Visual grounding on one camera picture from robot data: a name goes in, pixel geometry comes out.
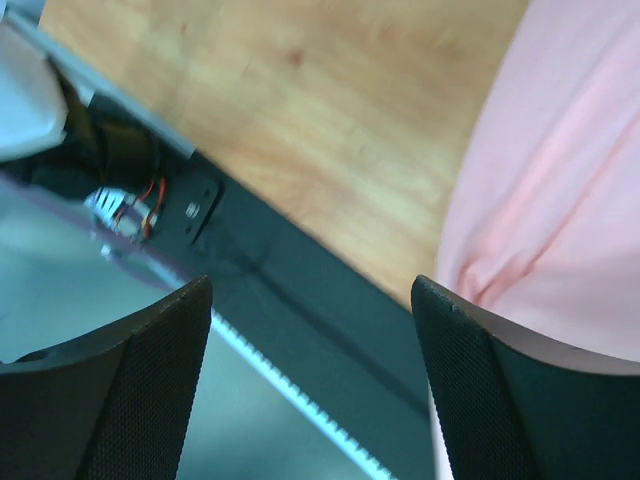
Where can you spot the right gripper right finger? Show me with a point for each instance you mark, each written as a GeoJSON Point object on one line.
{"type": "Point", "coordinates": [515, 404]}

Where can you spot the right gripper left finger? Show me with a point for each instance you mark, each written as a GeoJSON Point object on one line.
{"type": "Point", "coordinates": [114, 403]}

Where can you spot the pink t shirt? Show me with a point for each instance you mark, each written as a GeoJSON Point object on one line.
{"type": "Point", "coordinates": [543, 227]}

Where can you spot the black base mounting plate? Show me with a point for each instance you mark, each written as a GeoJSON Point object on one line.
{"type": "Point", "coordinates": [347, 345]}

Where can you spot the white slotted cable duct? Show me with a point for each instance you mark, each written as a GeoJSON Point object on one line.
{"type": "Point", "coordinates": [250, 421]}

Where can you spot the aluminium frame rail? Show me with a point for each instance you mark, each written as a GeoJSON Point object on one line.
{"type": "Point", "coordinates": [89, 80]}

